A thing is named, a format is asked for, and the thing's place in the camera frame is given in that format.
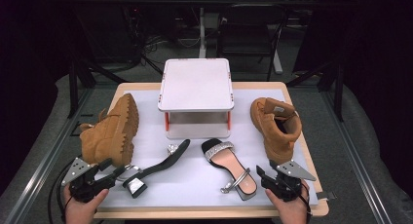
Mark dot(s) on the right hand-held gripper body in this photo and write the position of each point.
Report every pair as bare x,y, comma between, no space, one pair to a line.
285,188

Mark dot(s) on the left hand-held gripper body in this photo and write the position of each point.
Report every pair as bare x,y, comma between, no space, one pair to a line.
82,181

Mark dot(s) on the tan suede boot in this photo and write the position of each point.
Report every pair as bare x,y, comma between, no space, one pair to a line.
276,136
107,136

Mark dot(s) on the white two-tier shoe rack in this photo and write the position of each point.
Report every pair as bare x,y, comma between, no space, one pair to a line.
196,84

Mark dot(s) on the person's right hand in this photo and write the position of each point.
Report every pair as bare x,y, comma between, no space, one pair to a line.
292,212

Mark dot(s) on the person's left hand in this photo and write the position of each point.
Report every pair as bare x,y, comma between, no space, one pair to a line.
81,212

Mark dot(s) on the grey tape strip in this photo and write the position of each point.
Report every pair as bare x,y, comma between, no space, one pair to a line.
326,195

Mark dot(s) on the white table mat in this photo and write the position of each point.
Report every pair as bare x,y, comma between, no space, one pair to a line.
195,188

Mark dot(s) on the black metal stand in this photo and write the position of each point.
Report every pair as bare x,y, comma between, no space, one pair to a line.
73,94
339,97

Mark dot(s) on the black folding chair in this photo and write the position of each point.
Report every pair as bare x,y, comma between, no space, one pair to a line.
246,32

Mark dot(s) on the aluminium frame rail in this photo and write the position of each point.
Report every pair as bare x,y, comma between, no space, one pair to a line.
354,152
60,134

